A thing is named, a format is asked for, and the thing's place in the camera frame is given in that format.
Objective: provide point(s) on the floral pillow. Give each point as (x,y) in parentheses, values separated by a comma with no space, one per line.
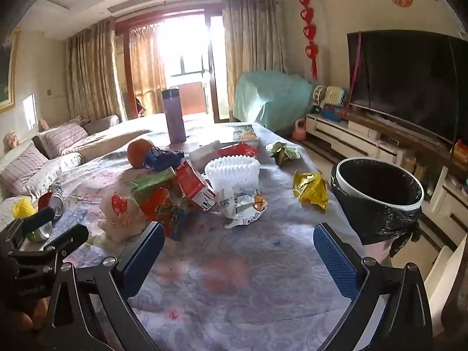
(55,170)

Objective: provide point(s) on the white bin with black bag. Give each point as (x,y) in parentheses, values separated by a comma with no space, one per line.
(376,204)

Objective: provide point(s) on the sheer curtain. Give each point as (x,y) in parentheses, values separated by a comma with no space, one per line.
(146,69)

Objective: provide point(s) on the blue toy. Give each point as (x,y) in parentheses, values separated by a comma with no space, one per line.
(331,112)

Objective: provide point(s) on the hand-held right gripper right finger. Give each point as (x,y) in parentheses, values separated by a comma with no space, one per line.
(334,263)

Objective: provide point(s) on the blue snack wrapper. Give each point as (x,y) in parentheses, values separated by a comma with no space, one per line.
(162,159)

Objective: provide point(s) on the gold framed picture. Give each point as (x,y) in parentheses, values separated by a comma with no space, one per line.
(9,80)

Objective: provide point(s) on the white television cabinet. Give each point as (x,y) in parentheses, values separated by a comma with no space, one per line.
(351,139)

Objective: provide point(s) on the white foam block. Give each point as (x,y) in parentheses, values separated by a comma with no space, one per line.
(204,155)

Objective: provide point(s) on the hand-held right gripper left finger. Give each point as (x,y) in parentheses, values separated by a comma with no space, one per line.
(142,252)

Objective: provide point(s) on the white wheel toy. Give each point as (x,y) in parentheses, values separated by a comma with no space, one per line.
(319,95)

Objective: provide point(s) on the green yellow toy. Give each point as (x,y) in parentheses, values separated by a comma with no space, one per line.
(334,95)

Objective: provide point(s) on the small doll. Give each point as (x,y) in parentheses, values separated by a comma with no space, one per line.
(10,141)

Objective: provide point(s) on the beige sofa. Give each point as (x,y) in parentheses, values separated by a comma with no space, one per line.
(106,131)

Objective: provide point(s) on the yellow foam fruit net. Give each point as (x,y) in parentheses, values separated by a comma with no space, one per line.
(23,207)

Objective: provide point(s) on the red hanging cloth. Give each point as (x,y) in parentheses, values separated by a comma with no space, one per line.
(192,98)

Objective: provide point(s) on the silver drink can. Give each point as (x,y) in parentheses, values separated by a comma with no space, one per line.
(56,204)

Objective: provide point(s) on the purple thermos bottle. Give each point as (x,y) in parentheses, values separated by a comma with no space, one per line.
(174,117)

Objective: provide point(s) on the white plastic bag red print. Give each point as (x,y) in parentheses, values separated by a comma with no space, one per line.
(119,214)

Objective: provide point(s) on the pink kettlebell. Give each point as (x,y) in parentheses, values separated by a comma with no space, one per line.
(299,131)

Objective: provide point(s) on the striped pillow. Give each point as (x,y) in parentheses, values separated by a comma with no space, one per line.
(62,139)
(20,170)

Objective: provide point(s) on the red milk carton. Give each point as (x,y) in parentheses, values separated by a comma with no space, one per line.
(193,184)

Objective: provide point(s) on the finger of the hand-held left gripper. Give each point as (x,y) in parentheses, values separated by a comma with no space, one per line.
(69,237)
(36,219)

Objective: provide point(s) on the beige curtain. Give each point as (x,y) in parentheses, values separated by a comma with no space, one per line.
(252,55)
(95,73)

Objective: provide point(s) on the orange fruit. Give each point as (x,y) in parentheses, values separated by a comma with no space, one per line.
(138,153)

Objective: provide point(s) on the red snack wrapper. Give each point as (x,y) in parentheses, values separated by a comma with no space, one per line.
(237,150)

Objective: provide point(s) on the orange drink carton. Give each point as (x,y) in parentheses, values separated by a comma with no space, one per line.
(164,214)

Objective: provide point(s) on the green cover picture book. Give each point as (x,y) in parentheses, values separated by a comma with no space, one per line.
(245,133)

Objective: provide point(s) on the teal cloth covered furniture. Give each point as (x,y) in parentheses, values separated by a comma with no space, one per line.
(272,98)

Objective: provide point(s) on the yellow snack wrapper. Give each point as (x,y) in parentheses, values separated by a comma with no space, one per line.
(310,190)

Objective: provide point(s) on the crumpled white cartoon wrapper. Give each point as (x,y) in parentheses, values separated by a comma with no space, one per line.
(243,208)

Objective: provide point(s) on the black flat television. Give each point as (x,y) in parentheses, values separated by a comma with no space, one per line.
(406,80)

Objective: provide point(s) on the green drink carton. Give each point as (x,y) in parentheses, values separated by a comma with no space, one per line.
(150,184)

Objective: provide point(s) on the green snack wrapper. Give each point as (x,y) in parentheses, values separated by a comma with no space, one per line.
(283,153)

